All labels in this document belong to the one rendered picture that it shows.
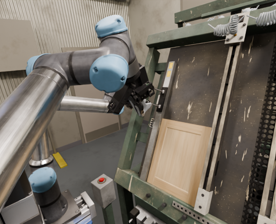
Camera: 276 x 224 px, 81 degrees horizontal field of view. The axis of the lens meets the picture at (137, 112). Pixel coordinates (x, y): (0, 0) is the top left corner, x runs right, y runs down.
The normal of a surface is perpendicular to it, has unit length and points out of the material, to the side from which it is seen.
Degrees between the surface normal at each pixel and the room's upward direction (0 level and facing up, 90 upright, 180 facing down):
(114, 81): 124
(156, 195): 60
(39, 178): 8
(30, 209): 90
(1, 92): 90
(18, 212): 90
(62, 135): 90
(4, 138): 50
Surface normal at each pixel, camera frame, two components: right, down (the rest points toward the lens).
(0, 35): 0.63, 0.17
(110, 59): 0.16, -0.58
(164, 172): -0.62, -0.24
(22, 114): 0.59, -0.55
